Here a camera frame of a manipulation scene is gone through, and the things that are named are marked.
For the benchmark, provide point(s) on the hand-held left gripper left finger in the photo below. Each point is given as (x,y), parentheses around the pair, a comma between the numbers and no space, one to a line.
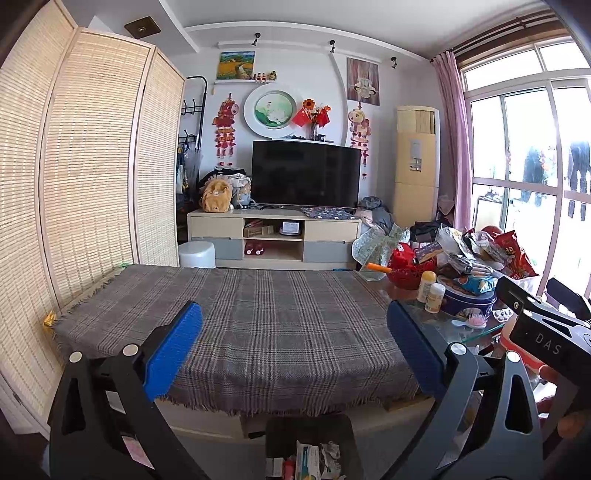
(173,350)

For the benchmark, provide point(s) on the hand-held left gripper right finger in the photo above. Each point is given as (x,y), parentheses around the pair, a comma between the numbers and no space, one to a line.
(415,350)

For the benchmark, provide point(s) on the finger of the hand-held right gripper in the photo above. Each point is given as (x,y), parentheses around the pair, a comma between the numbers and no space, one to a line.
(568,297)
(515,293)

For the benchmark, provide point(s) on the black trash bin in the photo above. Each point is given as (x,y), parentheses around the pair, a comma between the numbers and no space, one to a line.
(277,434)

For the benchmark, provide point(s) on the white printed paper bag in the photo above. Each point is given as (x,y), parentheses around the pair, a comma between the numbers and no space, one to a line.
(308,461)

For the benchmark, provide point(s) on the person's right hand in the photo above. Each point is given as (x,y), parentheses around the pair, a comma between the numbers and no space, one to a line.
(575,425)

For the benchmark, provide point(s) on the red snack bag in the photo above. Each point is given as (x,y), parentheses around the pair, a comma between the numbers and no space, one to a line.
(512,251)

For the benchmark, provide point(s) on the red plastic stool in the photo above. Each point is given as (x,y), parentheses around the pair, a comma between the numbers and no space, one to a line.
(505,334)

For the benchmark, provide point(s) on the pink hairbrush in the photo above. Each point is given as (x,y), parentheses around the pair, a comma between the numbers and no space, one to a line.
(475,321)

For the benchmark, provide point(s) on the blue round tin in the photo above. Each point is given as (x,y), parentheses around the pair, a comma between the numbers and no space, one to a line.
(466,304)

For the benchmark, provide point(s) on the pile of clear plastic packets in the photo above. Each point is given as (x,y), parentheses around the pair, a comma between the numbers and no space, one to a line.
(466,254)

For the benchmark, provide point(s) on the white bottle yellow cap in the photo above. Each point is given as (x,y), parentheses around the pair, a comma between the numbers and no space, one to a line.
(426,286)

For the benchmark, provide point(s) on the red plastic basket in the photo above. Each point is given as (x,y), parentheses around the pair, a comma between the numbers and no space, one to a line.
(406,277)

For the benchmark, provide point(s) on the orange toy carrot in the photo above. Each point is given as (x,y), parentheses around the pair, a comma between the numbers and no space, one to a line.
(378,267)

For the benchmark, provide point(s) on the dark flat box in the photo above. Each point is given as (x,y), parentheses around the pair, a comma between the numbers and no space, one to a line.
(428,251)

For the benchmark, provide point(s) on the white plastic stool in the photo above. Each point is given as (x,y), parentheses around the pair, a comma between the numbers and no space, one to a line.
(197,254)

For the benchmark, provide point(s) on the grey plaid blanket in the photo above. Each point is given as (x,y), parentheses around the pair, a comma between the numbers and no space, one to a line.
(277,332)

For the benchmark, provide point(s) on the green floral gift bag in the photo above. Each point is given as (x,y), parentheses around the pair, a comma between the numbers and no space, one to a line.
(374,249)

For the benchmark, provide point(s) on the hanging dark clothes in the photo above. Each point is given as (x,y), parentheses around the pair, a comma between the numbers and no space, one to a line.
(579,180)
(538,175)

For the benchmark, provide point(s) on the small yellow object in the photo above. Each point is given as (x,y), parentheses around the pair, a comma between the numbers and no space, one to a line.
(49,321)

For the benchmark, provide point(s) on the beige grey television stand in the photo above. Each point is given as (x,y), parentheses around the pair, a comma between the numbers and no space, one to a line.
(214,228)

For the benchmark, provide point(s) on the red item in stand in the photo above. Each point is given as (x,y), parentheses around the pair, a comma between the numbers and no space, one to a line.
(254,248)

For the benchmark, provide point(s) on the pile of grey clothes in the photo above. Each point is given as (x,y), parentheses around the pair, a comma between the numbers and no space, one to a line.
(376,212)

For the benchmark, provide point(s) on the yellow plush toy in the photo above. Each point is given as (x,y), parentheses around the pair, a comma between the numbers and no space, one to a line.
(215,196)

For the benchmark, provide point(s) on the dark patterned cloth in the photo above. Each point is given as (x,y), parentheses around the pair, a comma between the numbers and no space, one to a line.
(328,213)

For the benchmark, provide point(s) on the beige standing air conditioner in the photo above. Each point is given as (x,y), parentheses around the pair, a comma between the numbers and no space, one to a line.
(415,161)

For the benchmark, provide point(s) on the pink curtain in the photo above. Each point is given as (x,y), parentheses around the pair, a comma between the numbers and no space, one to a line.
(455,138)

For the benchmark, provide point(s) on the white device in stand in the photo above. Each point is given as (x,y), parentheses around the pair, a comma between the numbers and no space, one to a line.
(291,228)

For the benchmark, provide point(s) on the large window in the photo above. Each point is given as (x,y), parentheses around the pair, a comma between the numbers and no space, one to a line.
(508,115)

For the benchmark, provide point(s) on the pile of mixed clothes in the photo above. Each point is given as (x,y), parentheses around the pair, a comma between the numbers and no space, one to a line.
(238,182)

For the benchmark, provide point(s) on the woven folding screen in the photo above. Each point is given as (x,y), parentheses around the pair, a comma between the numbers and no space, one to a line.
(92,161)

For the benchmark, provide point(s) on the black television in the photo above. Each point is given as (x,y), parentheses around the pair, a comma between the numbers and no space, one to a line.
(304,173)

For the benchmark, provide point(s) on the black coat rack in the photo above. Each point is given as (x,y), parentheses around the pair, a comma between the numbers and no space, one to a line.
(191,138)

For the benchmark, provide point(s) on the red hanging doll decoration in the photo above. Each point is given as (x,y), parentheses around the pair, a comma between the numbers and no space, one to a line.
(359,134)

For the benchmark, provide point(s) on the red hanging horse decoration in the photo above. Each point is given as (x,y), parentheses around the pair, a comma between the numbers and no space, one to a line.
(225,122)

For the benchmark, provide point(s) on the vase with flowers and flags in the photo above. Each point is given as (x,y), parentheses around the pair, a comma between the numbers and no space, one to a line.
(314,117)

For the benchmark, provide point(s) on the landscape painting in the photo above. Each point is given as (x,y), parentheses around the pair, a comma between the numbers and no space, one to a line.
(236,64)

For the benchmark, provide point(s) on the brown square ceiling fixture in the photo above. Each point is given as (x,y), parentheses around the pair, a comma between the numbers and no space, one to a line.
(142,27)

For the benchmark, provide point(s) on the round white wall plate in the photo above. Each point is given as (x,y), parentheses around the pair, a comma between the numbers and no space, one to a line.
(271,110)

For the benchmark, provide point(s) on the brown framed wall picture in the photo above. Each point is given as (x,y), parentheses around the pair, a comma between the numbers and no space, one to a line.
(363,81)

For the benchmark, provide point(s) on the wall shelf with figurines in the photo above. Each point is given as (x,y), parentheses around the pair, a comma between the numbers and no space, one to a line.
(244,82)

